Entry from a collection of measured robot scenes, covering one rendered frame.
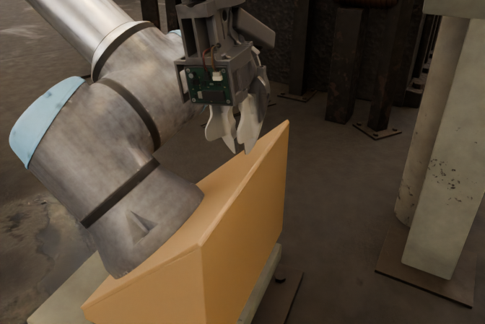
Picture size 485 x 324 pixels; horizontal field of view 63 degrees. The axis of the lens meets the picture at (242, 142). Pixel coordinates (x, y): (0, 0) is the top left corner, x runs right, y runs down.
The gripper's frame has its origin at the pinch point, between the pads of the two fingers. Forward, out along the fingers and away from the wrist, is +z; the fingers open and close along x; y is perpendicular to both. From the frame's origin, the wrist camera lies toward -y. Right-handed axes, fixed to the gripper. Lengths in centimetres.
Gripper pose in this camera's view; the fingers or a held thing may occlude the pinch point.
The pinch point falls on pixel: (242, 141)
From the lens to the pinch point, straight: 55.0
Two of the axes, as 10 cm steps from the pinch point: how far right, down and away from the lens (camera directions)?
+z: 1.3, 8.8, 4.6
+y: -4.0, 4.7, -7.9
